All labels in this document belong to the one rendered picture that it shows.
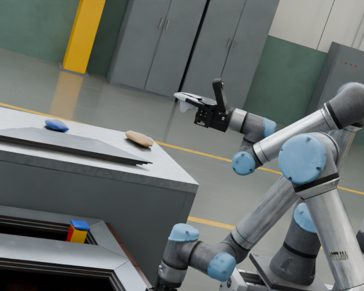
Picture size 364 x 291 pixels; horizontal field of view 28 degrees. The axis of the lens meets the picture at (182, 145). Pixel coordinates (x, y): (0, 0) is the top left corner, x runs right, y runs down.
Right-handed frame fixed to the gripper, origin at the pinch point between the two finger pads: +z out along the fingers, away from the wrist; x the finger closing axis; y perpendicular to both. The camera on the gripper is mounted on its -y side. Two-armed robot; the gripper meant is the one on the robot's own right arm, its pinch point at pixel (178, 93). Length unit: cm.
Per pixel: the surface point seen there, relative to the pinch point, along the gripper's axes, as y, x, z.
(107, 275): 59, -29, 1
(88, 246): 59, -17, 13
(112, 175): 46, 17, 19
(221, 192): 201, 396, 5
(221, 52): 166, 795, 99
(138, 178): 46, 23, 10
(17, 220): 60, -16, 41
